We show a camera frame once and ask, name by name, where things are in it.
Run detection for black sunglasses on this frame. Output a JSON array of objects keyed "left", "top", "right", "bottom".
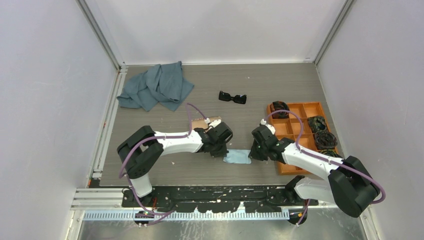
[{"left": 218, "top": 90, "right": 247, "bottom": 105}]

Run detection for dark braided rolled belt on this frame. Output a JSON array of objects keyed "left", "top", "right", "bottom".
[{"left": 314, "top": 130, "right": 338, "bottom": 150}]

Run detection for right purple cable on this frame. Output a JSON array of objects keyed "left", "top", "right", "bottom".
[{"left": 263, "top": 109, "right": 387, "bottom": 205}]

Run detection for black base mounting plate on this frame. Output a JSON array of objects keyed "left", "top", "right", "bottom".
[{"left": 122, "top": 185, "right": 305, "bottom": 213}]

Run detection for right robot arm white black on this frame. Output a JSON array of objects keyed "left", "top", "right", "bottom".
[{"left": 249, "top": 125, "right": 385, "bottom": 218}]

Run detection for camouflage rolled belt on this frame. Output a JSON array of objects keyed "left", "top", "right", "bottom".
[{"left": 307, "top": 115, "right": 329, "bottom": 134}]

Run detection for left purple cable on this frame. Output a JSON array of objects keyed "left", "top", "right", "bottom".
[{"left": 118, "top": 102, "right": 211, "bottom": 216}]

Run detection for blue yellow rolled belt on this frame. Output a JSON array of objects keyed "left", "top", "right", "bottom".
[{"left": 319, "top": 149, "right": 343, "bottom": 158}]

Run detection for orange compartment tray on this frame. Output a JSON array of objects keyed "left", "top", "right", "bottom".
[{"left": 267, "top": 102, "right": 331, "bottom": 176}]

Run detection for patterned glasses case tan lining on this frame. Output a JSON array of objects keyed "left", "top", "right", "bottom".
[{"left": 191, "top": 118, "right": 207, "bottom": 130}]

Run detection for white slotted cable duct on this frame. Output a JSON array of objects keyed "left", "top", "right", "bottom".
[{"left": 83, "top": 209, "right": 290, "bottom": 221}]

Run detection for purple cable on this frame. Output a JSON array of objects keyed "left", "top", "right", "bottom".
[
  {"left": 118, "top": 102, "right": 211, "bottom": 216},
  {"left": 263, "top": 109, "right": 387, "bottom": 205}
]

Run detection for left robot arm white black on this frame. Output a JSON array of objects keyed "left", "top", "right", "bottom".
[{"left": 116, "top": 119, "right": 233, "bottom": 207}]

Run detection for brown black rolled belt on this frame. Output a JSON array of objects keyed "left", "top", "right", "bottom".
[{"left": 270, "top": 101, "right": 290, "bottom": 119}]

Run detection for crumpled grey-blue cloth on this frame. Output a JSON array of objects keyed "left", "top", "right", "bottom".
[{"left": 117, "top": 61, "right": 194, "bottom": 112}]

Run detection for light blue cleaning cloth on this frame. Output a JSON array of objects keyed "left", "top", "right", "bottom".
[{"left": 223, "top": 149, "right": 252, "bottom": 165}]

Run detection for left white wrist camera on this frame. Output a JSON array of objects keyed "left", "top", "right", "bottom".
[{"left": 204, "top": 116, "right": 222, "bottom": 129}]

